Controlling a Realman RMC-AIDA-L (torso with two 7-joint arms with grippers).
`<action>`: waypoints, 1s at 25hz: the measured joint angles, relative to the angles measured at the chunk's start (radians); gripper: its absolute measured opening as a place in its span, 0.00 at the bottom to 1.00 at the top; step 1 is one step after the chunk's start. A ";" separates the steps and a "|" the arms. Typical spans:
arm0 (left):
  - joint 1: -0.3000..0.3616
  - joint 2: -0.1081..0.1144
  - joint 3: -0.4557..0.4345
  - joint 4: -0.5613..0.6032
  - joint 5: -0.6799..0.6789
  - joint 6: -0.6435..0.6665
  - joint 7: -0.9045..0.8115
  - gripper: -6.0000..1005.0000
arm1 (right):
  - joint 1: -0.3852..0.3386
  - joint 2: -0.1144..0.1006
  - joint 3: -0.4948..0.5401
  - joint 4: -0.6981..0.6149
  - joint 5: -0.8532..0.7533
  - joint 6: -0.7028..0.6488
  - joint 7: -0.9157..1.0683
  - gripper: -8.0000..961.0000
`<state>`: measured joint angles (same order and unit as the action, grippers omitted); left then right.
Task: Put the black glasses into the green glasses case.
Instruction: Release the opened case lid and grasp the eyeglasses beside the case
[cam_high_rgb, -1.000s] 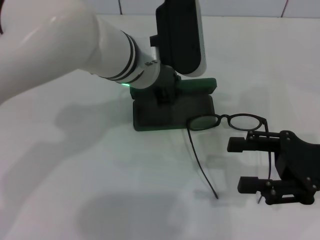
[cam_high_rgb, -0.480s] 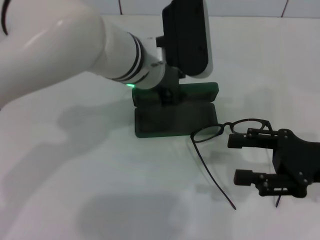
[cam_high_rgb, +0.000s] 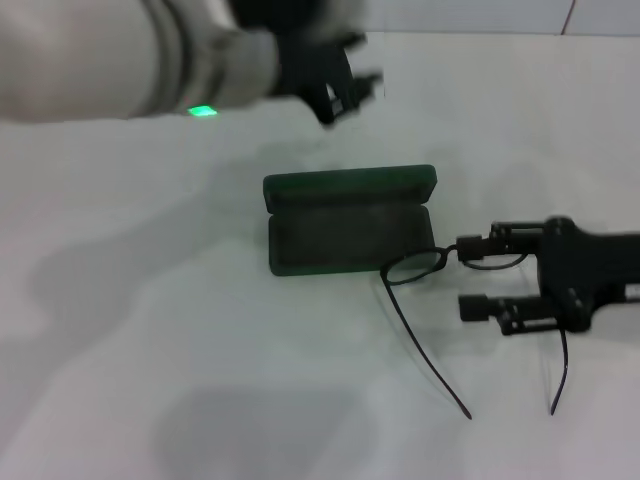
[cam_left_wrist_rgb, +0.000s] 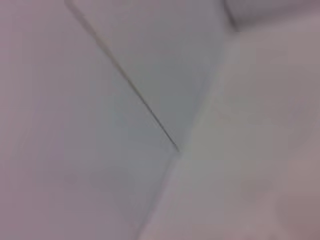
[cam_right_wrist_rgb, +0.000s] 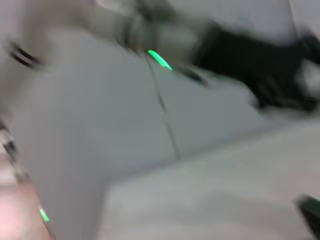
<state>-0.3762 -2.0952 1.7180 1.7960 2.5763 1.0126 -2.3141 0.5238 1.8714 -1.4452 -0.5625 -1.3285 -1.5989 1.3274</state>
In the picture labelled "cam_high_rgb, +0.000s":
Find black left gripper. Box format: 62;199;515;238
269;28;386;127

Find black glasses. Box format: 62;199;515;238
378;242;571;421

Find green glasses case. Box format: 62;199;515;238
262;163;439;278

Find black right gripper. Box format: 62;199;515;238
454;215;640;337

